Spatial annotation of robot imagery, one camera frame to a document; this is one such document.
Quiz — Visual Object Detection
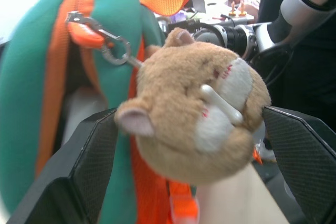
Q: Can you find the silver metal keychain clasp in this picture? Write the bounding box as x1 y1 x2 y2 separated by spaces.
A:
65 10 144 69

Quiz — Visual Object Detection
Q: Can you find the person in black clothes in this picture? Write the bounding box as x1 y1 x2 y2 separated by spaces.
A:
256 0 336 163

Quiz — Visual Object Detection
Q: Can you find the tan plush hamster keychain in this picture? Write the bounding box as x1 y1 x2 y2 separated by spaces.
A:
114 27 272 186

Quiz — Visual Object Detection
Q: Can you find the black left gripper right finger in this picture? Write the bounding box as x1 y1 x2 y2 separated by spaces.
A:
263 105 336 224

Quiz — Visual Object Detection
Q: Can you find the orange and teal backpack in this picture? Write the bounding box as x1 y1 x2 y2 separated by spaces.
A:
0 0 263 224

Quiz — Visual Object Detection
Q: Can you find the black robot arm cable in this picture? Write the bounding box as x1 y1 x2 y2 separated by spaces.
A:
251 47 296 84

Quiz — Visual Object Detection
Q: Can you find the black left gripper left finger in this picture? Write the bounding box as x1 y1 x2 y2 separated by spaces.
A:
7 108 118 224

